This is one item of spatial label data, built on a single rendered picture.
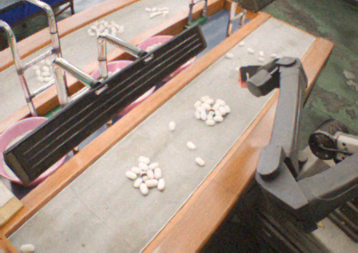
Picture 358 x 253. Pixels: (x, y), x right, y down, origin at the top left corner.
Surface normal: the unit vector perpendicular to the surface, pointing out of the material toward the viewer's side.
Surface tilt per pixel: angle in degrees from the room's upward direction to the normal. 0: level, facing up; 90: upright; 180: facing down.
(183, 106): 0
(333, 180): 33
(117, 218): 0
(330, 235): 0
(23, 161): 58
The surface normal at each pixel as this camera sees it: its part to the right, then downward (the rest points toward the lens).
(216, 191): 0.09, -0.69
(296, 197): -0.50, -0.74
